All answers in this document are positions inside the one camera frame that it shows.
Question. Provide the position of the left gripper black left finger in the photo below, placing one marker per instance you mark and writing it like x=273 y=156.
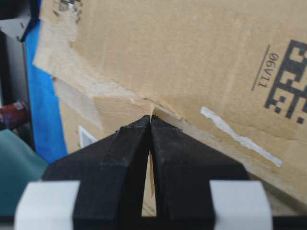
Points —
x=111 y=173

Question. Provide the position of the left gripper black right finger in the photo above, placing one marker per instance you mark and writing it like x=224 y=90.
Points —
x=183 y=167

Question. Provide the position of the blue table cloth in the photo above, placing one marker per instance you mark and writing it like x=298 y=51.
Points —
x=44 y=104

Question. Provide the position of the brown cardboard box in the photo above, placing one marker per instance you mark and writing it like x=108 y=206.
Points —
x=230 y=73

